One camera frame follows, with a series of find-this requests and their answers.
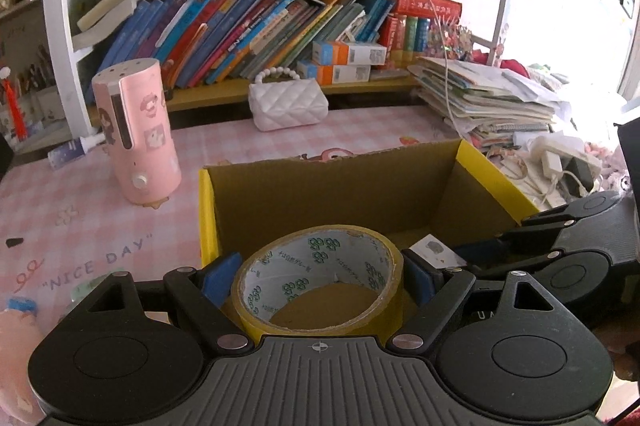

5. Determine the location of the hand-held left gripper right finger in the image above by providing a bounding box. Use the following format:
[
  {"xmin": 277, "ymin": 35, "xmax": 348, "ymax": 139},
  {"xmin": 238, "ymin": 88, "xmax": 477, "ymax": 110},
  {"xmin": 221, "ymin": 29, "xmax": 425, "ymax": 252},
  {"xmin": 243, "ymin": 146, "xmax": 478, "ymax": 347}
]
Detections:
[{"xmin": 386, "ymin": 249, "xmax": 576, "ymax": 352}]

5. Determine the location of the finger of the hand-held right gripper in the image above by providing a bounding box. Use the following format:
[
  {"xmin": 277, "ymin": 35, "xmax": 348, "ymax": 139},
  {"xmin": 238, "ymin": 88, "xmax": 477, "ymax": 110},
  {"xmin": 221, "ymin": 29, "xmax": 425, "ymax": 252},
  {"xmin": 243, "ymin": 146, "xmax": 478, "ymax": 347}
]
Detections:
[
  {"xmin": 520, "ymin": 190, "xmax": 623, "ymax": 230},
  {"xmin": 453, "ymin": 226, "xmax": 567, "ymax": 280}
]

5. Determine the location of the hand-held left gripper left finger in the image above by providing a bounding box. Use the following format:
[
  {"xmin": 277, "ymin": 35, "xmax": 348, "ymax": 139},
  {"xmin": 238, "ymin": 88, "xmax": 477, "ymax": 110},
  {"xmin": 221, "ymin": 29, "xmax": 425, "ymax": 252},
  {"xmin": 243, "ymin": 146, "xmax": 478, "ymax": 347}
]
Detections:
[{"xmin": 65, "ymin": 251, "xmax": 256, "ymax": 354}]

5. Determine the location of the small white printed card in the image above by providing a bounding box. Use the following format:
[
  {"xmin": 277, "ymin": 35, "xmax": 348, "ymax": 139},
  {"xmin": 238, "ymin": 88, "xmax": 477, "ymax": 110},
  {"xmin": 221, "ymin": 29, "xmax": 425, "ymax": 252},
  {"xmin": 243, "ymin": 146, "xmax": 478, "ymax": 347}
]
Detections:
[{"xmin": 409, "ymin": 234, "xmax": 467, "ymax": 268}]

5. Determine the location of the yellow tape roll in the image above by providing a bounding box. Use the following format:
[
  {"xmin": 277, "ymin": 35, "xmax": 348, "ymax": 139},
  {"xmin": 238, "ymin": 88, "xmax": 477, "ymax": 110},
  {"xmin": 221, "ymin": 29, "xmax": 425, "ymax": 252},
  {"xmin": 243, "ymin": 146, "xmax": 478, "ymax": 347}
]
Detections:
[{"xmin": 230, "ymin": 224, "xmax": 405, "ymax": 341}]

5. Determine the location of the yellow cardboard box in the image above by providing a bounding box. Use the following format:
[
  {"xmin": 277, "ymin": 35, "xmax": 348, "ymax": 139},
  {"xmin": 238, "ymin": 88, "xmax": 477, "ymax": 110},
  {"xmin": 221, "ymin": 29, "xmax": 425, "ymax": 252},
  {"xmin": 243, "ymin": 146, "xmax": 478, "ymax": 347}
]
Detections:
[{"xmin": 198, "ymin": 139, "xmax": 541, "ymax": 272}]

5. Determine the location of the white power adapter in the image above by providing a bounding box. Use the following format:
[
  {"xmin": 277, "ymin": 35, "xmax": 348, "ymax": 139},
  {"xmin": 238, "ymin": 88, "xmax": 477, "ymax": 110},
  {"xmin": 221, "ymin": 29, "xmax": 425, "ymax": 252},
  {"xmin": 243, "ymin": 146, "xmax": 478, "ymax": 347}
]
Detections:
[{"xmin": 529, "ymin": 136, "xmax": 606, "ymax": 198}]

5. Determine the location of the stack of papers and notebooks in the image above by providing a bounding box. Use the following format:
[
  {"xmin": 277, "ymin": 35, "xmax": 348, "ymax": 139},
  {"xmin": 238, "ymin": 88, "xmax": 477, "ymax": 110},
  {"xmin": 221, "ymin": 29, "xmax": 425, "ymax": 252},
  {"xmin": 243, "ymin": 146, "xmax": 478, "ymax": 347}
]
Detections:
[{"xmin": 407, "ymin": 54, "xmax": 571, "ymax": 153}]

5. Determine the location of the pink checked table mat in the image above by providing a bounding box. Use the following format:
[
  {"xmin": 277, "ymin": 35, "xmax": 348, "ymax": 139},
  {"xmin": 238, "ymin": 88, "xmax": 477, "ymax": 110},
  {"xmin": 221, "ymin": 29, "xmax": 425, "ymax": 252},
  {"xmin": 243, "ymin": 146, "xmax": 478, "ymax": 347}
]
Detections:
[{"xmin": 0, "ymin": 105, "xmax": 551, "ymax": 412}]

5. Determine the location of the pink humidifier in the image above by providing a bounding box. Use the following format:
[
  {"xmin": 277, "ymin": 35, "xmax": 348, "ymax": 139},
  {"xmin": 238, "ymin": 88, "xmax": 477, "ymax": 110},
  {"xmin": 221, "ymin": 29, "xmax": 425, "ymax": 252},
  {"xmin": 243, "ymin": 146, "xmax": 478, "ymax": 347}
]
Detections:
[{"xmin": 91, "ymin": 57, "xmax": 182, "ymax": 208}]

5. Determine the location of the white quilted handbag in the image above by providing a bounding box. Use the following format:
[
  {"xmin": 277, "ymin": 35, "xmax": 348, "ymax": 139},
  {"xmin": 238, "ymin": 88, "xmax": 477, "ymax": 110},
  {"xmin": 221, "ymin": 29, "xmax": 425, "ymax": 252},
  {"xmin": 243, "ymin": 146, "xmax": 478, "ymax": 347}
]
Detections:
[{"xmin": 248, "ymin": 66, "xmax": 329, "ymax": 132}]

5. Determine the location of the small spray bottle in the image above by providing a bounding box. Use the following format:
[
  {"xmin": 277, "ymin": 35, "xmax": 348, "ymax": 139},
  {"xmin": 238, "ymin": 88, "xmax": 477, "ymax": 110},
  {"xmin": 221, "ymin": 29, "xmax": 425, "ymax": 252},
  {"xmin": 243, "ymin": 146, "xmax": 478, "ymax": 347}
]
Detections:
[{"xmin": 47, "ymin": 133, "xmax": 107, "ymax": 169}]

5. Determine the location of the colourful patterned pouch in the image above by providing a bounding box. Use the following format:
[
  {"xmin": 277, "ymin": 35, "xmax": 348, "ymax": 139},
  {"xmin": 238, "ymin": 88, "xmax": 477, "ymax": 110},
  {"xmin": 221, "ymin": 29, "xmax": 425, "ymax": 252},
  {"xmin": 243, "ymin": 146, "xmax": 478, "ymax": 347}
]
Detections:
[{"xmin": 429, "ymin": 21, "xmax": 474, "ymax": 60}]

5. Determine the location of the orange blue carton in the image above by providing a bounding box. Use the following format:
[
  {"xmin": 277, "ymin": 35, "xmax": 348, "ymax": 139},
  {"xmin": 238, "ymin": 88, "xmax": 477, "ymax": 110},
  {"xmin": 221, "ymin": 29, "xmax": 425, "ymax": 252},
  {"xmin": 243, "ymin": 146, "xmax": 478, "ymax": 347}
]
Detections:
[
  {"xmin": 297, "ymin": 60, "xmax": 372, "ymax": 86},
  {"xmin": 312, "ymin": 40, "xmax": 388, "ymax": 67}
]

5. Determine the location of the row of slanted books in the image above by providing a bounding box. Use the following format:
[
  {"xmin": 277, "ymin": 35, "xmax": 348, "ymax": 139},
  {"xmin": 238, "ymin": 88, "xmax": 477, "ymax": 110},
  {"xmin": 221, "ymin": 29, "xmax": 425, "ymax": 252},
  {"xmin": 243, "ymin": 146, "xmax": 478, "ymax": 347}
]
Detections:
[{"xmin": 95, "ymin": 0, "xmax": 433, "ymax": 90}]

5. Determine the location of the thick red book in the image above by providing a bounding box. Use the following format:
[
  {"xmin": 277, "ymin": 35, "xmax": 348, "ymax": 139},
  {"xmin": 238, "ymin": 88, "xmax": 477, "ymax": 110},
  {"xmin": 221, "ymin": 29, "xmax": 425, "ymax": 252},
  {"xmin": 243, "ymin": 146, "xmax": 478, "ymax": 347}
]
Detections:
[{"xmin": 394, "ymin": 0, "xmax": 463, "ymax": 20}]

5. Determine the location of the white bookshelf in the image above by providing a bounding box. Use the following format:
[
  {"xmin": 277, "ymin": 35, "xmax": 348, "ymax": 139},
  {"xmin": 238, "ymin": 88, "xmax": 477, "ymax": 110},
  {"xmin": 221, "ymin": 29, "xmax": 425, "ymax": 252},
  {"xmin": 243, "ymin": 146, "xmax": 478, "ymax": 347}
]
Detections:
[{"xmin": 40, "ymin": 0, "xmax": 526, "ymax": 139}]

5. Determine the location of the red tassel ornament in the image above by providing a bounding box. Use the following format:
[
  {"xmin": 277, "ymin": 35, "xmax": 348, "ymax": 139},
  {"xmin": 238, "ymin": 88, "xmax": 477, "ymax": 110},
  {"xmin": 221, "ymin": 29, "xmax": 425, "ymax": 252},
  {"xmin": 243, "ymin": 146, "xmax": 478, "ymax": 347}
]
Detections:
[{"xmin": 0, "ymin": 65, "xmax": 28, "ymax": 142}]

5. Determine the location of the rolled cream booklet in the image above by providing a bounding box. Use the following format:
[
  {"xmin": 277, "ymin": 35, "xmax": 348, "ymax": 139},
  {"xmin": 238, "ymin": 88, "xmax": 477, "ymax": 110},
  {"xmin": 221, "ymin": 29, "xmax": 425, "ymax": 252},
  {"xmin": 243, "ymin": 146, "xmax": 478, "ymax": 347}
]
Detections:
[{"xmin": 76, "ymin": 0, "xmax": 147, "ymax": 32}]

